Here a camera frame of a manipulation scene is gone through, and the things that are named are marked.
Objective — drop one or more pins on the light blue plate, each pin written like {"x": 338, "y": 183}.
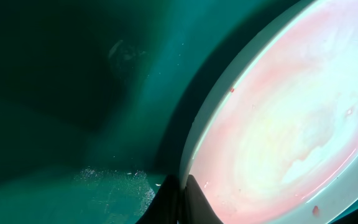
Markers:
{"x": 276, "y": 139}

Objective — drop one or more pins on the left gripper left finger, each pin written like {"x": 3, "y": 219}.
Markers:
{"x": 165, "y": 207}

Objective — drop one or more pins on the teal plastic tray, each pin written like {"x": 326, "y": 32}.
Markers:
{"x": 97, "y": 99}

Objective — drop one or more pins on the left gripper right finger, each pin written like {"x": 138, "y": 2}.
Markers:
{"x": 199, "y": 205}

